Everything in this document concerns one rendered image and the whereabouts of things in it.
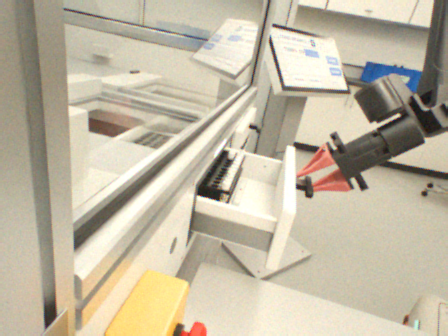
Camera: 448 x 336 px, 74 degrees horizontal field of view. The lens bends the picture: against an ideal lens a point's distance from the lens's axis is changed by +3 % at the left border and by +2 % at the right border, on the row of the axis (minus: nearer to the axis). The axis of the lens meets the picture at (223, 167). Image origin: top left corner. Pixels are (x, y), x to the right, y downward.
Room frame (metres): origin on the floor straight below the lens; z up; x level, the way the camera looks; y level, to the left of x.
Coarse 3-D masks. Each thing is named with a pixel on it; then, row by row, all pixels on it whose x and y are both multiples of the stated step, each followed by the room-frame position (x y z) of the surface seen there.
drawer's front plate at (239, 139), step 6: (252, 108) 0.94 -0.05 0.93; (252, 114) 0.85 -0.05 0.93; (246, 120) 0.77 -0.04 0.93; (252, 120) 0.89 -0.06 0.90; (240, 126) 0.70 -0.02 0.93; (246, 126) 0.72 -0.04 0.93; (240, 132) 0.67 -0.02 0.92; (246, 132) 0.76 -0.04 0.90; (234, 138) 0.67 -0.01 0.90; (240, 138) 0.67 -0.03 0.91; (246, 138) 0.81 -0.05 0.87; (234, 144) 0.67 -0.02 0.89; (240, 144) 0.68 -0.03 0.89; (246, 144) 0.85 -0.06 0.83
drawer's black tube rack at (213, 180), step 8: (224, 152) 0.59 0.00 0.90; (216, 160) 0.53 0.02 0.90; (224, 160) 0.54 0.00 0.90; (232, 160) 0.54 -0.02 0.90; (216, 168) 0.50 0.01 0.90; (224, 168) 0.50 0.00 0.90; (208, 176) 0.46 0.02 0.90; (216, 176) 0.46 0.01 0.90; (224, 176) 0.46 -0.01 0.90; (200, 184) 0.42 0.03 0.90; (208, 184) 0.42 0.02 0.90; (216, 184) 0.43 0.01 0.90; (200, 192) 0.44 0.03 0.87; (208, 192) 0.45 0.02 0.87; (216, 192) 0.46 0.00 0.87; (232, 192) 0.47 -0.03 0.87; (216, 200) 0.43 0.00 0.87
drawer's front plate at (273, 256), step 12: (288, 156) 0.55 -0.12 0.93; (288, 168) 0.49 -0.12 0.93; (288, 180) 0.44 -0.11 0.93; (276, 192) 0.54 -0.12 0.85; (288, 192) 0.40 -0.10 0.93; (276, 204) 0.46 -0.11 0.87; (288, 204) 0.36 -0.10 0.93; (276, 216) 0.40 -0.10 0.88; (288, 216) 0.34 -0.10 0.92; (276, 228) 0.35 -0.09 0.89; (288, 228) 0.34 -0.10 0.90; (276, 240) 0.34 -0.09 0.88; (276, 252) 0.34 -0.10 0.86; (276, 264) 0.34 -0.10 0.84
